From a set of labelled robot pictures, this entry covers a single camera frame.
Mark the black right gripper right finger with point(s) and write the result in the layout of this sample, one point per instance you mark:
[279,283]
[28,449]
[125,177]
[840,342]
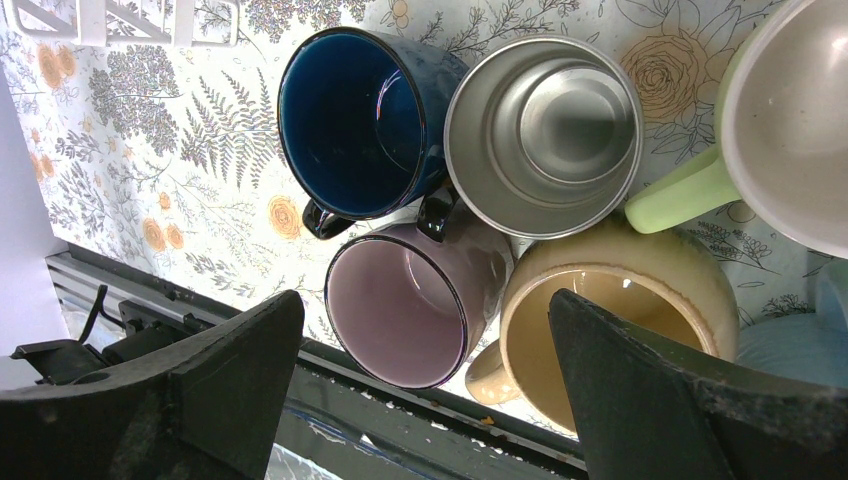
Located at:
[648,407]

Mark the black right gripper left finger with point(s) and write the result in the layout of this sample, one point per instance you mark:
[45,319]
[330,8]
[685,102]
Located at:
[206,407]

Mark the beige ceramic teapot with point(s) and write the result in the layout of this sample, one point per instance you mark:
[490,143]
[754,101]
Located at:
[667,282]

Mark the light blue cup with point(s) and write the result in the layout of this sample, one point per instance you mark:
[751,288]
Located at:
[810,347]

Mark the mauve pink cup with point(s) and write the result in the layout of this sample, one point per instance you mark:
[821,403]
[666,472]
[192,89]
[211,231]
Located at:
[410,301]

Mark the cream brown steel tumbler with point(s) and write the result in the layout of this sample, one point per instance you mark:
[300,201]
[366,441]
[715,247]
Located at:
[544,136]

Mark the light green mug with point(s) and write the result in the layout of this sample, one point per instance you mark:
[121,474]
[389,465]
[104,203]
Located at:
[781,135]

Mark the dark blue mug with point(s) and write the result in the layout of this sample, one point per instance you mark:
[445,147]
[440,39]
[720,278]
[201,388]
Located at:
[361,118]

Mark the white wire dish rack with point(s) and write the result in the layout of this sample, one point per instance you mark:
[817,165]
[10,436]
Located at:
[106,23]

